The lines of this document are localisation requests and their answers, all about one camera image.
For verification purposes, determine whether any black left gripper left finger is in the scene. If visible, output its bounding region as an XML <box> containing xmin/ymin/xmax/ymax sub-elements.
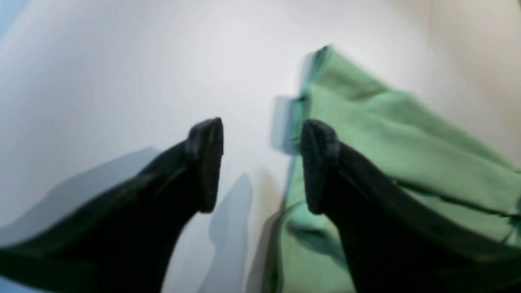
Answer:
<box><xmin>1</xmin><ymin>118</ymin><xmax>223</xmax><ymax>293</ymax></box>

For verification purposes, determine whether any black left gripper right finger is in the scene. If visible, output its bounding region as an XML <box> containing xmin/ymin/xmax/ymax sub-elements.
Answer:
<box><xmin>301</xmin><ymin>119</ymin><xmax>521</xmax><ymax>293</ymax></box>

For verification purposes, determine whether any light green T-shirt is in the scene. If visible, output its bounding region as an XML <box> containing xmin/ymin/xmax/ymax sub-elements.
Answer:
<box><xmin>265</xmin><ymin>45</ymin><xmax>520</xmax><ymax>293</ymax></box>

